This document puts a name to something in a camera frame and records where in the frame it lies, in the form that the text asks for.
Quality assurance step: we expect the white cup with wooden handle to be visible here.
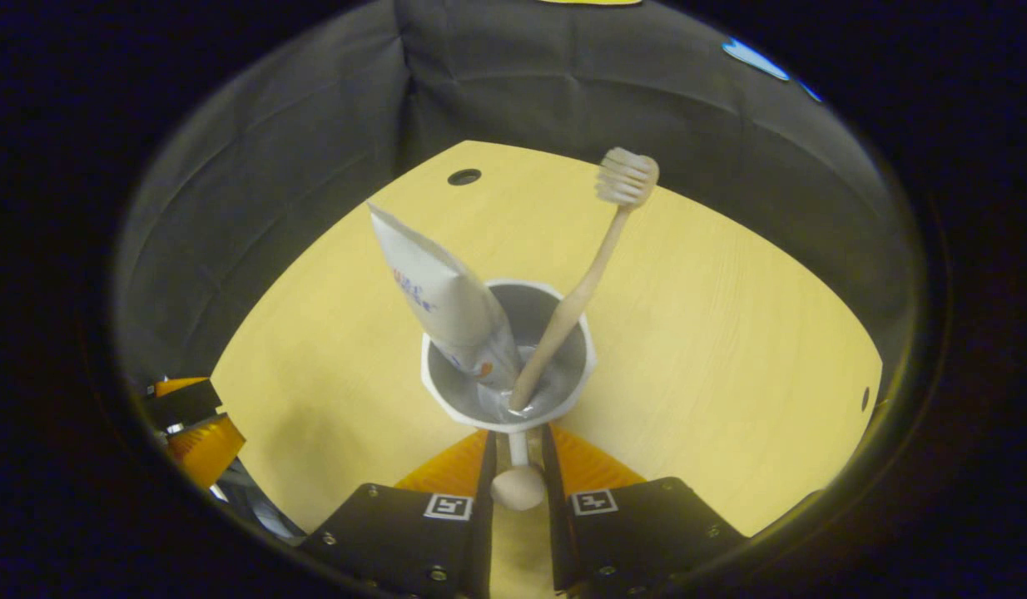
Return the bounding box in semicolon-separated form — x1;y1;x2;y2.
420;279;598;512

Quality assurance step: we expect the white toothpaste tube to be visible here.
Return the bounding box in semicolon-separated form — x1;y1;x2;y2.
366;201;523;392

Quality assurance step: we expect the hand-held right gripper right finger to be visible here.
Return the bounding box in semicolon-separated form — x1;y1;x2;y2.
540;424;747;593

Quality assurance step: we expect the wooden toothbrush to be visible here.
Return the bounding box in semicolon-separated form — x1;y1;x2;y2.
509;147;660;413

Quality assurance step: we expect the light wooden desktop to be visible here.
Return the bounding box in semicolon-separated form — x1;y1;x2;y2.
210;140;883;599

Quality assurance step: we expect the black backdrop cloth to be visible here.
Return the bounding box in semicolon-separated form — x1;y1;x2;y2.
114;0;922;392

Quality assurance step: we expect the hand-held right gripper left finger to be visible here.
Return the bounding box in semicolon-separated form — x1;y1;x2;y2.
301;430;498;599

